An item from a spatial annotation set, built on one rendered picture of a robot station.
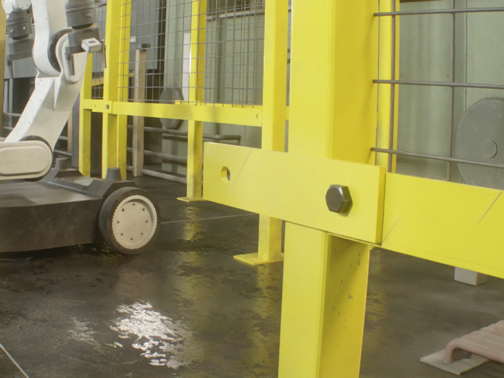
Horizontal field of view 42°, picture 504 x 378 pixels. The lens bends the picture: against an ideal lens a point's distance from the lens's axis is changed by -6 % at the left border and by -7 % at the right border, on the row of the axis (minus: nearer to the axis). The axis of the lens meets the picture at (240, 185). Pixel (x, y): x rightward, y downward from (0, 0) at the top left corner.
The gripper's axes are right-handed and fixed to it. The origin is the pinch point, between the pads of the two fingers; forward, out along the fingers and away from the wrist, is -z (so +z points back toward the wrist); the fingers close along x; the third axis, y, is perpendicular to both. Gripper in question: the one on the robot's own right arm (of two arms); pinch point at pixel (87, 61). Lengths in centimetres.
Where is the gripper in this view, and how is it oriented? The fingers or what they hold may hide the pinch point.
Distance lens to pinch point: 200.4
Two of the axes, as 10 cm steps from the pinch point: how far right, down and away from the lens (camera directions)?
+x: 7.2, -2.7, 6.4
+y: -6.8, -1.2, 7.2
